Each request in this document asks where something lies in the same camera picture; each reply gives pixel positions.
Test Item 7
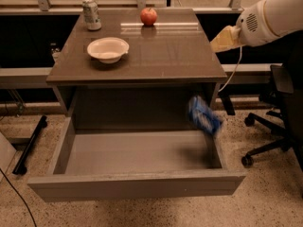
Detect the black office chair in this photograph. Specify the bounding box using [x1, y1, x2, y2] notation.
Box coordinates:
[241, 31, 303, 172]

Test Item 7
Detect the red apple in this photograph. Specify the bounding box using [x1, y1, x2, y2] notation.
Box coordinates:
[140, 8, 157, 26]

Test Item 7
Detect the blue pepsi can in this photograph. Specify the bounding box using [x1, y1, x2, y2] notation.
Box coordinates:
[187, 96, 222, 135]

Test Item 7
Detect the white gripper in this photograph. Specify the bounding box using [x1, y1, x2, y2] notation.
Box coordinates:
[210, 0, 279, 53]

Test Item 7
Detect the grey cabinet with counter top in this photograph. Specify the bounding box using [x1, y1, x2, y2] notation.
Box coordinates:
[45, 8, 228, 131]

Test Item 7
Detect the metal window railing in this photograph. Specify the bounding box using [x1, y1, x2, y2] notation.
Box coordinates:
[0, 0, 303, 16]

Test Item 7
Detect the open grey top drawer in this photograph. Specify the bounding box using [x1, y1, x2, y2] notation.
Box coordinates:
[28, 112, 246, 201]

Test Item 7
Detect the black floor cable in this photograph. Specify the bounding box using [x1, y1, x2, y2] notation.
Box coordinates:
[0, 168, 38, 227]

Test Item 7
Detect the white hanging cable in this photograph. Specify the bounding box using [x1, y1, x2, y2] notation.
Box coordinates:
[217, 45, 243, 93]

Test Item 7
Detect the white paper bowl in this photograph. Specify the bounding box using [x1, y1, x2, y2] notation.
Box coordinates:
[87, 37, 130, 64]

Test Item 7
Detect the black floor bar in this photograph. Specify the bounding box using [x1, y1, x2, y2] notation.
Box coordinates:
[12, 115, 47, 175]

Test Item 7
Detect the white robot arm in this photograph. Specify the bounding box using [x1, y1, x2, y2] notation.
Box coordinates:
[210, 0, 303, 52]

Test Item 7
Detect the silver green soda can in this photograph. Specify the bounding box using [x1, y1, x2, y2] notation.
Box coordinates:
[82, 0, 101, 31]

